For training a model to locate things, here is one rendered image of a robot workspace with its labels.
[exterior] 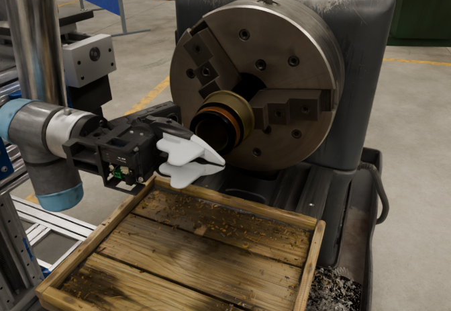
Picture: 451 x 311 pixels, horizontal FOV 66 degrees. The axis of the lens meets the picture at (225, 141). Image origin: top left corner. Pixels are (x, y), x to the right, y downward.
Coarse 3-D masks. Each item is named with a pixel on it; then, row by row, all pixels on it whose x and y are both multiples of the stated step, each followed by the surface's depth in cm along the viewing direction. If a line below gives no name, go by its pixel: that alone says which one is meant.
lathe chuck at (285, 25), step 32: (256, 0) 59; (224, 32) 58; (256, 32) 56; (288, 32) 54; (320, 32) 58; (192, 64) 64; (256, 64) 59; (288, 64) 57; (320, 64) 55; (192, 96) 67; (288, 128) 62; (320, 128) 60; (256, 160) 69; (288, 160) 66
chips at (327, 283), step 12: (324, 276) 89; (336, 276) 92; (312, 288) 90; (324, 288) 89; (336, 288) 89; (348, 288) 89; (360, 288) 91; (312, 300) 85; (324, 300) 85; (336, 300) 87; (348, 300) 87; (360, 300) 88
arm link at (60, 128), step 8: (64, 112) 50; (72, 112) 52; (80, 112) 51; (88, 112) 52; (56, 120) 50; (64, 120) 49; (72, 120) 49; (48, 128) 50; (56, 128) 49; (64, 128) 49; (72, 128) 49; (48, 136) 50; (56, 136) 49; (64, 136) 49; (48, 144) 50; (56, 144) 50; (56, 152) 51
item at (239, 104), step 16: (208, 96) 55; (224, 96) 53; (240, 96) 54; (208, 112) 50; (224, 112) 50; (240, 112) 52; (192, 128) 52; (208, 128) 56; (224, 128) 50; (240, 128) 52; (208, 144) 54; (224, 144) 53
